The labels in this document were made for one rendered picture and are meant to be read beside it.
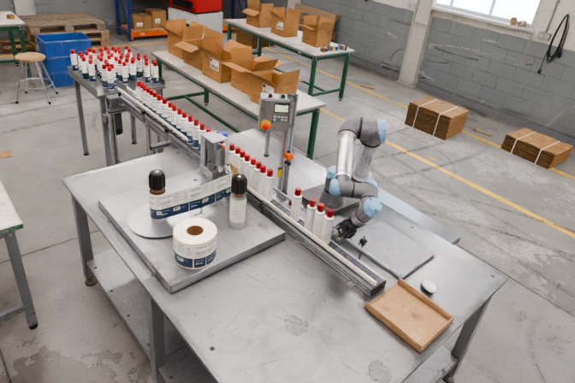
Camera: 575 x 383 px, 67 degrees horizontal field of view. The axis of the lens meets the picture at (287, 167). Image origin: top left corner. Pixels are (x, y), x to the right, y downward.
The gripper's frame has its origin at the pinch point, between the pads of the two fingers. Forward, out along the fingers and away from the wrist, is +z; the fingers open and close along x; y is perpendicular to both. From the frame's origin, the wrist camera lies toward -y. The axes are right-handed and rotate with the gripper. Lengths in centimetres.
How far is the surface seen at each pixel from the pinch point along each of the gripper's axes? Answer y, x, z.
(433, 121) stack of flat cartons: -376, -95, 146
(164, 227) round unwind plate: 62, -50, 38
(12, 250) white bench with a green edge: 121, -87, 90
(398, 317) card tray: 5.3, 45.3, -10.1
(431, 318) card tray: -7, 54, -15
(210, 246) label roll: 56, -25, 13
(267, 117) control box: -2, -75, -3
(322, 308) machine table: 29.0, 24.3, 2.5
